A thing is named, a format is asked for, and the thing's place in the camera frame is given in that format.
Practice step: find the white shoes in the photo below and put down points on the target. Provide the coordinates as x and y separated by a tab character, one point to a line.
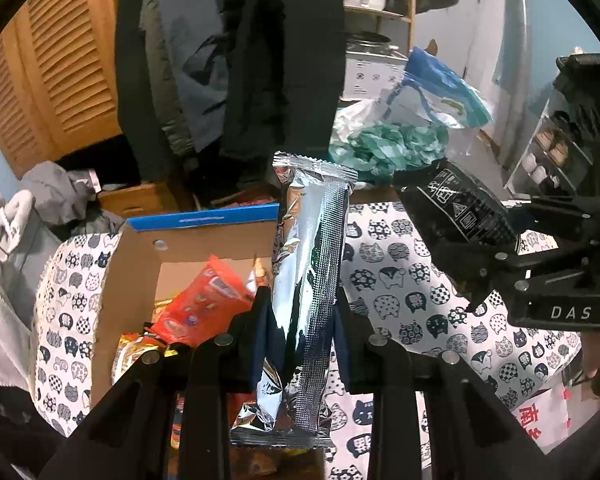
535	170

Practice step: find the blue white plastic bag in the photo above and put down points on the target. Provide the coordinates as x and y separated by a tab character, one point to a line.
440	85

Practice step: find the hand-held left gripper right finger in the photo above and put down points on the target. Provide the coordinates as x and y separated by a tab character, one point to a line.
344	355

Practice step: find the black hanging coat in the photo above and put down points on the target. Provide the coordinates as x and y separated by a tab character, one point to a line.
280	60

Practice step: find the blue cardboard box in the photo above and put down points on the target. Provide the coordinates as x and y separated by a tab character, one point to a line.
190	240

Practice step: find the beige shoes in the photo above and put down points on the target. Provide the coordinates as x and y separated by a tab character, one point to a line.
552	142

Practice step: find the orange noodle packet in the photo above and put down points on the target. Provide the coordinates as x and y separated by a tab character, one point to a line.
130	355

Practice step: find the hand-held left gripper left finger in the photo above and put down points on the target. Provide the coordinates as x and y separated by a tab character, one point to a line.
262	345

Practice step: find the silver snack packet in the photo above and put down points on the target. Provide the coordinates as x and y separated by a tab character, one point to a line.
305	260

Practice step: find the dark puffer jacket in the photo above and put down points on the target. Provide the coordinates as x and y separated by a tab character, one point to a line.
135	85

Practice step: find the orange yellow snack packet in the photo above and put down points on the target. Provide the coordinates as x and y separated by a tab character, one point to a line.
260	462

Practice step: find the red white paper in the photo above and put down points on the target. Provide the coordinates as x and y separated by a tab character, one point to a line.
540	420

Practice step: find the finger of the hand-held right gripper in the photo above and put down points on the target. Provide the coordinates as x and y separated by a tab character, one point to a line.
485	275
560	215

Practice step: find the white fleece garment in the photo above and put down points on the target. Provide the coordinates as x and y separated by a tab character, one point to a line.
5	285

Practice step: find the teal plastic bag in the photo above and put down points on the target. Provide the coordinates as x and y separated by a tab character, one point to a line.
385	147

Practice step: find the black snack packet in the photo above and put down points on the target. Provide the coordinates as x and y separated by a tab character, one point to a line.
460	205

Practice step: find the person's right hand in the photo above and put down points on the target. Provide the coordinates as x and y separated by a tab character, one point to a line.
594	357

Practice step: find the dark cloth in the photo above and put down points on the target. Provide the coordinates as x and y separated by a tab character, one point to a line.
5	425

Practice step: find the white shoe rack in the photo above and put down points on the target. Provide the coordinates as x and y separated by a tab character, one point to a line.
515	180

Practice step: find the cat print tablecloth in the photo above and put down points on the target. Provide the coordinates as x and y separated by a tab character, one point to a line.
405	280

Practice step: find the white rice cooker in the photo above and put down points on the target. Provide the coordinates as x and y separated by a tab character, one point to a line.
370	75

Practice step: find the wooden louvre cabinet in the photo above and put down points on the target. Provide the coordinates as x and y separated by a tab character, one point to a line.
55	60

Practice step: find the grey hoodie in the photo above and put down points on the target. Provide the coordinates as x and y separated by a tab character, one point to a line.
60	190

